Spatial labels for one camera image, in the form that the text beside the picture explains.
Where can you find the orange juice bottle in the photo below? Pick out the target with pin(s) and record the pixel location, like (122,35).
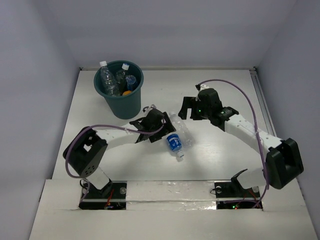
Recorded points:
(125,93)

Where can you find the clear crushed bottle white cap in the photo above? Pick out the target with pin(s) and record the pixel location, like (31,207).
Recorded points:
(182,130)

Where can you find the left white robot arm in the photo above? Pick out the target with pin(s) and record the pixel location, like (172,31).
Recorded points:
(84,154)

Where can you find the aluminium rail right edge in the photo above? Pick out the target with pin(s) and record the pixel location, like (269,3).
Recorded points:
(262,102)

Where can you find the dark green plastic bin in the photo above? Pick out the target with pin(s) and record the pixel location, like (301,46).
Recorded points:
(123,107)

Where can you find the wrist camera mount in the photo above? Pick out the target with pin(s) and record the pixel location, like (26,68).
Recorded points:
(146,109)
(200,87)

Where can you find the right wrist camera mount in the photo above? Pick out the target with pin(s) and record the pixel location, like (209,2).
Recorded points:
(200,87)

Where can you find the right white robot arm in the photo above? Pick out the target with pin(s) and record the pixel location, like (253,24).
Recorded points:
(281,159)

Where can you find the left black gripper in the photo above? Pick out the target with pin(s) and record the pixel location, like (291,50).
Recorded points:
(163,130)

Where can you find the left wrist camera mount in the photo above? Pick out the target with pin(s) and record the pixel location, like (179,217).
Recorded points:
(146,109)

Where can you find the clear ribbed bottle white cap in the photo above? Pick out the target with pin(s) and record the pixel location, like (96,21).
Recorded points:
(109,82)

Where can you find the silver foil strip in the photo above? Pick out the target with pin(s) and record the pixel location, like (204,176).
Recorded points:
(170,196)

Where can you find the blue label bottle white cap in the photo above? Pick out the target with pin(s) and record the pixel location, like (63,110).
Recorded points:
(175,145)

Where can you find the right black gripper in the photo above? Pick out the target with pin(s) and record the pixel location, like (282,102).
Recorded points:
(187,103)

